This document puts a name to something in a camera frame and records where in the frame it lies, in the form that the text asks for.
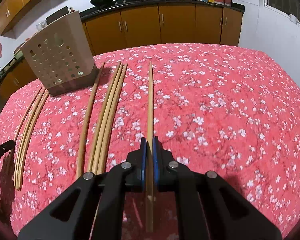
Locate wooden chopstick group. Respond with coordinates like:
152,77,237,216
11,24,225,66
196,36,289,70
86,62,122,174
97,64,128,174
89,63,126,174

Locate dark cutting board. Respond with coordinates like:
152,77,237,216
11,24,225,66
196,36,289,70
46,7,69,25

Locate red floral tablecloth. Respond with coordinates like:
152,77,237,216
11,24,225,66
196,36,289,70
0,44,300,236

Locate beige perforated utensil holder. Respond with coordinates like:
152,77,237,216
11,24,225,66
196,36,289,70
21,11,98,96

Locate black countertop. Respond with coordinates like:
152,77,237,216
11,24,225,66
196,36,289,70
0,0,246,103

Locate wooden lower cabinets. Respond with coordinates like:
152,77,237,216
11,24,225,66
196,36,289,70
0,0,244,100

